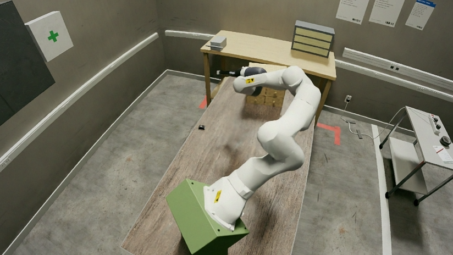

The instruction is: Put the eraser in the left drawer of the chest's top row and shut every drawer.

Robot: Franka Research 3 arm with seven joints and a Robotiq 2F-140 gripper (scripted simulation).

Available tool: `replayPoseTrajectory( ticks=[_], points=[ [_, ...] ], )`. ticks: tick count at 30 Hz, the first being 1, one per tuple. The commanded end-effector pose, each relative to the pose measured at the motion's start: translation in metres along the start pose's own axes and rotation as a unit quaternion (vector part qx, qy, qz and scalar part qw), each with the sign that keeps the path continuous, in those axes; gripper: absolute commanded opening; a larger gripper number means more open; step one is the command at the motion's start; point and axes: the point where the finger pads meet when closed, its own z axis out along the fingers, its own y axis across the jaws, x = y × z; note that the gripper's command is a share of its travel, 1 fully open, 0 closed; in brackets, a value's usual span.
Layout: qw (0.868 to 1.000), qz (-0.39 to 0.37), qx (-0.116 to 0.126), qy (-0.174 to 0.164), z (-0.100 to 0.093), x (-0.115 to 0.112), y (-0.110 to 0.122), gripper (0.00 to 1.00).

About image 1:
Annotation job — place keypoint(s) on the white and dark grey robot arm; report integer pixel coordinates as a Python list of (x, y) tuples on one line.
[(227, 197)]

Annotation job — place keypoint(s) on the light wooden chest of drawers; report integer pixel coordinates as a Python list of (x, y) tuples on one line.
[(268, 68)]

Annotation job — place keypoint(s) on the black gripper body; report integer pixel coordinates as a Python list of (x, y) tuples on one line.
[(237, 73)]

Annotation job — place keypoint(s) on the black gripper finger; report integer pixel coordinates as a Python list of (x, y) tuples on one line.
[(225, 72)]

